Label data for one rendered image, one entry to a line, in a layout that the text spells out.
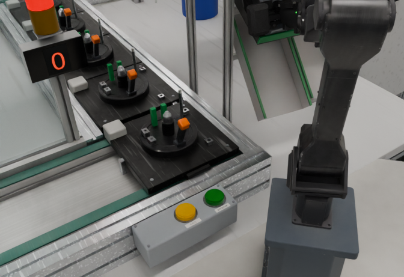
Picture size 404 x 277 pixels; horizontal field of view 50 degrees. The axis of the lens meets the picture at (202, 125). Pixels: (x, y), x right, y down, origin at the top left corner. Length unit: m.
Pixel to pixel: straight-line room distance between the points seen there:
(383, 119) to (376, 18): 0.87
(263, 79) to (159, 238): 0.48
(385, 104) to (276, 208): 0.75
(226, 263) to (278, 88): 0.44
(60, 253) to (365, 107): 0.96
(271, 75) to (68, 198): 0.56
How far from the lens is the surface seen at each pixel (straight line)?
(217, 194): 0.91
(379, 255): 1.01
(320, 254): 0.75
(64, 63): 0.95
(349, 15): 0.51
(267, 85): 1.10
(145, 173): 0.97
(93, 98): 1.23
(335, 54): 0.55
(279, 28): 0.98
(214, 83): 1.45
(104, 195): 1.02
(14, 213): 1.05
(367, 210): 1.09
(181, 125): 0.93
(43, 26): 0.92
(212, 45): 1.69
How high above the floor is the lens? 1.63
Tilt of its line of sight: 38 degrees down
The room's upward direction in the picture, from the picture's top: 2 degrees counter-clockwise
